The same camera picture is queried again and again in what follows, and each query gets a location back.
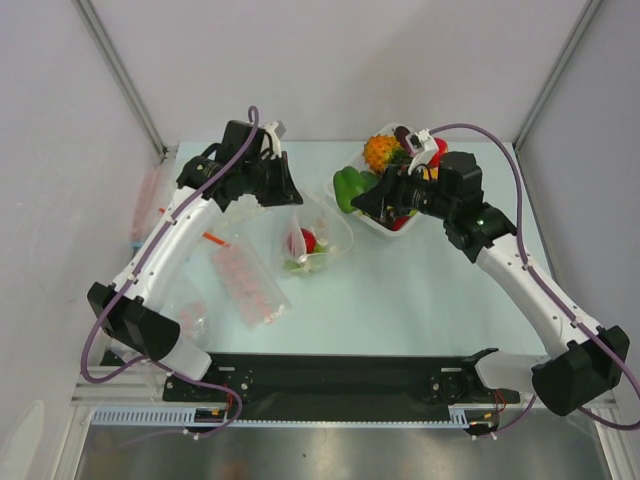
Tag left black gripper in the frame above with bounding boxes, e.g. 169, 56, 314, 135
242, 151, 303, 208

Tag green toy bell pepper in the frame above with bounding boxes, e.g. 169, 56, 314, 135
332, 166, 379, 214

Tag clear white-dotted zip bag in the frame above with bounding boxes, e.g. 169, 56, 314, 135
270, 191, 354, 277

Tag red toy tomato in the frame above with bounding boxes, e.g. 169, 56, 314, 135
287, 228, 317, 254

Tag green toy grape bunch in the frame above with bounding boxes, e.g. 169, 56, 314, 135
283, 257, 321, 275

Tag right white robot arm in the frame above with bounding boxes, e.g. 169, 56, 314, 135
352, 152, 630, 416

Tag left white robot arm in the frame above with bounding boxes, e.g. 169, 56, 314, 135
87, 112, 303, 400

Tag clear bag red dots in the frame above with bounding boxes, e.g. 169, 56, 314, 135
211, 243, 291, 329

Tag clear bag pink dots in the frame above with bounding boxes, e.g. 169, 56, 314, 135
177, 301, 210, 348

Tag white perforated plastic basket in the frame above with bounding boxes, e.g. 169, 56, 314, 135
325, 123, 417, 236

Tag red toy chili pepper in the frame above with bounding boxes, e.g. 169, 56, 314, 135
391, 215, 413, 232

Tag orange toy pineapple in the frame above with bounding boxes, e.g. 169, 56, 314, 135
363, 135, 405, 174

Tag purple toy eggplant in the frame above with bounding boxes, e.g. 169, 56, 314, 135
393, 125, 411, 143

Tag red toy apple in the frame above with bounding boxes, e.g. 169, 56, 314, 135
431, 137, 448, 167

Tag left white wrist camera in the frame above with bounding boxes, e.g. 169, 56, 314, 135
262, 120, 286, 157

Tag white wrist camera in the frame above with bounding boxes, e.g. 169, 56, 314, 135
262, 120, 286, 157
405, 129, 439, 174

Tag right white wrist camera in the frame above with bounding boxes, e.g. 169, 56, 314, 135
405, 129, 439, 174

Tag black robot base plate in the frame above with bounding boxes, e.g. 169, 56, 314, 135
162, 345, 539, 422

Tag left aluminium frame post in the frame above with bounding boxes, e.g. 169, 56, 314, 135
72, 0, 168, 162

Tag aluminium frame post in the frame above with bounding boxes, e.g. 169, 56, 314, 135
72, 0, 168, 162
513, 0, 606, 151

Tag white slotted cable duct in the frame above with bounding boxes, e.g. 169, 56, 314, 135
91, 406, 492, 429

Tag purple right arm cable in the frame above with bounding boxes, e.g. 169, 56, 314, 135
429, 123, 640, 441

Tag right aluminium frame post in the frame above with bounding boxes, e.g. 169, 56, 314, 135
513, 0, 606, 151

